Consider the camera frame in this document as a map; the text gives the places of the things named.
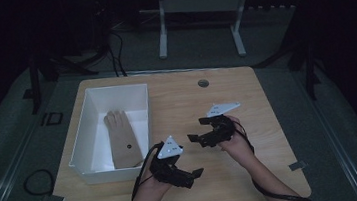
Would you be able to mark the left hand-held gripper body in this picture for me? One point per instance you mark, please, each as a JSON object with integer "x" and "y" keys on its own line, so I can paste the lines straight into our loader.
{"x": 168, "y": 162}

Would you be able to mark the round grey table grommet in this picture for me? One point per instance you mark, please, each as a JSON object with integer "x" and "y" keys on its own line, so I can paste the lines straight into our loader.
{"x": 203, "y": 83}

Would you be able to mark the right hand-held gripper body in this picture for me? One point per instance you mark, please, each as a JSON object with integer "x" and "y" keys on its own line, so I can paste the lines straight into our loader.
{"x": 219, "y": 123}

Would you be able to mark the person's left hand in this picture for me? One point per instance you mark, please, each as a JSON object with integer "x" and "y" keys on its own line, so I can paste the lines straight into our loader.
{"x": 153, "y": 187}

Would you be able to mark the white metal table frame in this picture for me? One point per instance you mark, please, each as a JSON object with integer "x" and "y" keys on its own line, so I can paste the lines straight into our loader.
{"x": 201, "y": 4}

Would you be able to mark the grey tape piece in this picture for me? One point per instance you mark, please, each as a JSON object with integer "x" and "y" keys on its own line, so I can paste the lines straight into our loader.
{"x": 298, "y": 165}
{"x": 55, "y": 200}

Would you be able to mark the person's right hand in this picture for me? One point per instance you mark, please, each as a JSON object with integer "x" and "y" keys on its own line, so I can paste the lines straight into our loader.
{"x": 238, "y": 144}

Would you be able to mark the white rectangular box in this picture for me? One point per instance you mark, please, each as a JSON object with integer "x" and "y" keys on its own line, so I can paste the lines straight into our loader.
{"x": 102, "y": 128}

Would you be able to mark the beige sock with black mark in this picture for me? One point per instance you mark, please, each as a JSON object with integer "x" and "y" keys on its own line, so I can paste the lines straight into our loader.
{"x": 122, "y": 140}

